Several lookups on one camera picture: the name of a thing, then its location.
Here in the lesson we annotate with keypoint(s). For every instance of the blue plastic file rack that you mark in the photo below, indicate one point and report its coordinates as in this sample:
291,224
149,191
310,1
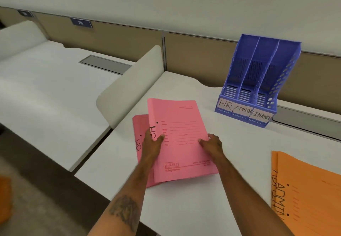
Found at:
255,65

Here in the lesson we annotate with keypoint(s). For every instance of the person's left forearm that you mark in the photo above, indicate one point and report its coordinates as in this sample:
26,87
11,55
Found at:
125,201

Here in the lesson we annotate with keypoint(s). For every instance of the white desk divider panel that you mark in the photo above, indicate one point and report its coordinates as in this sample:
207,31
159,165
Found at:
133,84
18,37

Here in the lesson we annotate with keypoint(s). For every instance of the orange paper file folder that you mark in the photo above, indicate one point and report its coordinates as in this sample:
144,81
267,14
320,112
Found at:
311,190
274,174

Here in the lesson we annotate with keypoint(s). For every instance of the tan partition panel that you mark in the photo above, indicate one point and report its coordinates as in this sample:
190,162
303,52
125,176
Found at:
197,57
112,38

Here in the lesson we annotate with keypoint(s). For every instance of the medium white paper label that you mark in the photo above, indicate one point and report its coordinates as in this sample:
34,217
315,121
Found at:
242,110

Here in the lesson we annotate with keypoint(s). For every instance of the person's left hand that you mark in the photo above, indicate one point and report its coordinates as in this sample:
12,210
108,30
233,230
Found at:
150,150

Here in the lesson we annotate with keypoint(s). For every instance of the person's right thumb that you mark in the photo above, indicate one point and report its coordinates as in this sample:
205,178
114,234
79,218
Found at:
203,142

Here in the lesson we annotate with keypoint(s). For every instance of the small white paper label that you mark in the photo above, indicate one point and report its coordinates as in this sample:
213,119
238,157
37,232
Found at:
225,104

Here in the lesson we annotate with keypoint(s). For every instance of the orange chair seat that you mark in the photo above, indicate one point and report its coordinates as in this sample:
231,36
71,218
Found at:
4,198

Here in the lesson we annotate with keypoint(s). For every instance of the person's right forearm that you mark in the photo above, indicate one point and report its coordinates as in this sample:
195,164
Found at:
247,198

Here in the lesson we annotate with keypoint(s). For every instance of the pink paper file folder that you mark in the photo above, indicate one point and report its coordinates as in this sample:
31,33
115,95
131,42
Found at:
140,126
181,131

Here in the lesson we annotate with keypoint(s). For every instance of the long white paper label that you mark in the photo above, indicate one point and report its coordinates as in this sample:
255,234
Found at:
262,115

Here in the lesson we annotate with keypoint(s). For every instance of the blue number plate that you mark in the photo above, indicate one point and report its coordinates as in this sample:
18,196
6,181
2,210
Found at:
25,13
81,22

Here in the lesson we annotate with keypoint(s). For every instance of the person's left thumb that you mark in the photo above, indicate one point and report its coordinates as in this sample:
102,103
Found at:
161,139

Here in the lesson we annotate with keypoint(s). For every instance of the person's right hand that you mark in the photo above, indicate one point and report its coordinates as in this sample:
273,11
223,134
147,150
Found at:
214,147

